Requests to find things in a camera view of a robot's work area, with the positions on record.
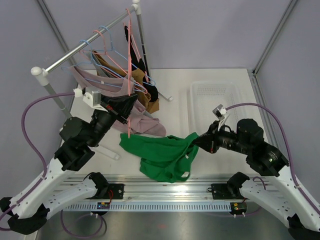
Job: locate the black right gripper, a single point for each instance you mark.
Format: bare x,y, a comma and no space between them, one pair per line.
208,141

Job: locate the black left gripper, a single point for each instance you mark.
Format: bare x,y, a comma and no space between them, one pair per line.
118,106

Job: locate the mauve pink tank top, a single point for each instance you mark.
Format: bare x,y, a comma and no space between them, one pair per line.
139,122

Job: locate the green tank top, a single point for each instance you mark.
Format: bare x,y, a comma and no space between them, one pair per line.
162,159

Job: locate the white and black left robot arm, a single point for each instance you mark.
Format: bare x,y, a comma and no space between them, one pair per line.
29,210

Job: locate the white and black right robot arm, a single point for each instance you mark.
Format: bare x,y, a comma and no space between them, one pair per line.
295,212

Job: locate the brown tank top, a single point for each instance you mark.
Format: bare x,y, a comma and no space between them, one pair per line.
149,100

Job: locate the grey tank top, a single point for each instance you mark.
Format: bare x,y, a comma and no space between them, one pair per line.
144,99

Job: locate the black tank top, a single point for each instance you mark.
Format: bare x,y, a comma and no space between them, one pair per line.
138,63

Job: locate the pink hanger under black top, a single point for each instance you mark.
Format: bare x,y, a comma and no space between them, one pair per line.
126,35

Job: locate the white plastic basket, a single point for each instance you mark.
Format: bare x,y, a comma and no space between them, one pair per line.
206,95

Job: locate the metal clothes rack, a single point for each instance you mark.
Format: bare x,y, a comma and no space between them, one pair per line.
41,74

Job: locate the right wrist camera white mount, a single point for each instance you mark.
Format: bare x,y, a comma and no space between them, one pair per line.
222,114

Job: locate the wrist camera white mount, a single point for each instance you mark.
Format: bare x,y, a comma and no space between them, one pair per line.
91,96
222,114

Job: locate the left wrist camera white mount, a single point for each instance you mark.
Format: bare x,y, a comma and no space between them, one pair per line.
91,96

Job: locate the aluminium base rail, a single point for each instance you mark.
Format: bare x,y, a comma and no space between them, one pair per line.
143,189

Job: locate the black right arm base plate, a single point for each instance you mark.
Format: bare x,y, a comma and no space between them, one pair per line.
224,191

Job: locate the white slotted cable duct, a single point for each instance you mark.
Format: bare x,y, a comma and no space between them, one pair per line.
143,206

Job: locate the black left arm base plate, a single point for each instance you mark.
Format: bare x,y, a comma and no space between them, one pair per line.
115,190

